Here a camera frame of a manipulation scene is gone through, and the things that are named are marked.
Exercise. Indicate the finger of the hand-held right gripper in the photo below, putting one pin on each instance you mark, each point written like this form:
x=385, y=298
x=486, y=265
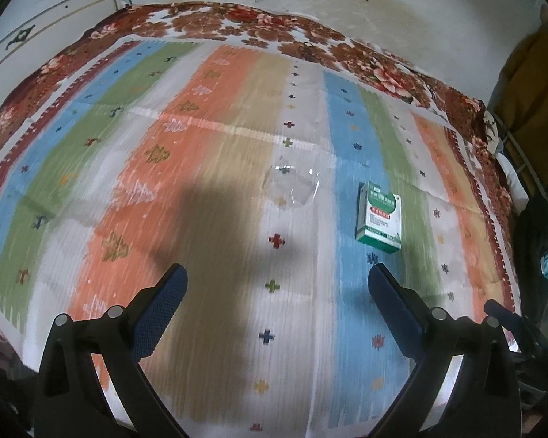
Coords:
x=516, y=324

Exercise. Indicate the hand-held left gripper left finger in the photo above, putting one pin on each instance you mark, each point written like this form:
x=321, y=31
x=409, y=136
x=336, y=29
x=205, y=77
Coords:
x=162, y=315

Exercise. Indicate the white metal frame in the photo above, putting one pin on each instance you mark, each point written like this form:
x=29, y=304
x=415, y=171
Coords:
x=520, y=155

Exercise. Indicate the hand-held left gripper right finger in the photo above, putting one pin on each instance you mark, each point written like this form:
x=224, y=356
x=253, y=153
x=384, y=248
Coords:
x=395, y=310

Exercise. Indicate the colourful striped woven mat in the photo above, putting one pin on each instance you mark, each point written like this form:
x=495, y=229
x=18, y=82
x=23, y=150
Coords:
x=210, y=146

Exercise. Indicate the yellow cloth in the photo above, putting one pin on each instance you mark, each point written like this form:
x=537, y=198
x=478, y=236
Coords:
x=534, y=82

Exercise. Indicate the green and white medicine box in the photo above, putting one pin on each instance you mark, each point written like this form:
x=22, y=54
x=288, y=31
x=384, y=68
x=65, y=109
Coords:
x=379, y=223

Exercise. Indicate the white panel with gold trim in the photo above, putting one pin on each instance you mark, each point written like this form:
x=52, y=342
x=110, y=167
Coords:
x=50, y=27

